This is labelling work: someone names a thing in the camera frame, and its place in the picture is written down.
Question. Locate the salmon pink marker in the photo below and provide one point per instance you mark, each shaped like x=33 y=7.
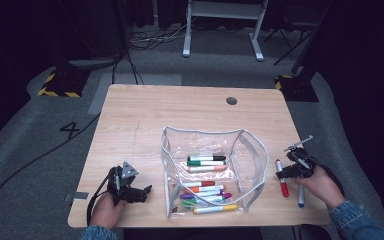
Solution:
x=220 y=168

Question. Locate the white desk frame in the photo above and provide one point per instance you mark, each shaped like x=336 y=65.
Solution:
x=187 y=33

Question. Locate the person's right hand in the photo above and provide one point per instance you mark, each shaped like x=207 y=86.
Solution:
x=323 y=186

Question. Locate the orange marker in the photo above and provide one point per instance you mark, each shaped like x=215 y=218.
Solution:
x=193 y=190

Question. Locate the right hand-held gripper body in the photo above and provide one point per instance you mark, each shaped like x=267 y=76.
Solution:
x=303 y=163

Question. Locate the dark green marker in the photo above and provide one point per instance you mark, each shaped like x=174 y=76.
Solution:
x=193 y=163

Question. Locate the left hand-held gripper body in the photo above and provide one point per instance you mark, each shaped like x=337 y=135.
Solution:
x=120 y=188

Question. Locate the dark blue marker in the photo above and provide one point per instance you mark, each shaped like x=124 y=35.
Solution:
x=301 y=201

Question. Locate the person's left hand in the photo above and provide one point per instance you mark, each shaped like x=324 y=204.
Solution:
x=105 y=215

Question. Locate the magenta marker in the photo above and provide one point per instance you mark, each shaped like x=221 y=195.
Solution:
x=226 y=195

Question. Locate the grey tape strip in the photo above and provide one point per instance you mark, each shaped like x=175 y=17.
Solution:
x=80 y=195

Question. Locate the bright red marker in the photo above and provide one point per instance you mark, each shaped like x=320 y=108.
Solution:
x=284 y=190

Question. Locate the light green marker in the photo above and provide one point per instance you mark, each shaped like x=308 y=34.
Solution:
x=188 y=202

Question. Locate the clear plastic bag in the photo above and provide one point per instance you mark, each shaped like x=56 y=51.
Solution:
x=176 y=150

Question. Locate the black tripod legs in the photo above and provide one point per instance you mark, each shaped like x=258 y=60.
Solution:
x=293 y=48

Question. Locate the purple marker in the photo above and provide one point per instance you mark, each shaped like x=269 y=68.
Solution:
x=188 y=196

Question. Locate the black yellow striped stand base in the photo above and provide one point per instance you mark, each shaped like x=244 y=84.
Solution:
x=296 y=90
x=63 y=85

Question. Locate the dark red marker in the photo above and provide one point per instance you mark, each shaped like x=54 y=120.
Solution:
x=208 y=183

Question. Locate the yellow marker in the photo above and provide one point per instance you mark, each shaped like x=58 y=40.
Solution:
x=230 y=207

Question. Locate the black marker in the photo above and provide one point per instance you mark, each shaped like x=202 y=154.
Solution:
x=218 y=158

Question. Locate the dark round table grommet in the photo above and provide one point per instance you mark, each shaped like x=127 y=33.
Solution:
x=231 y=101

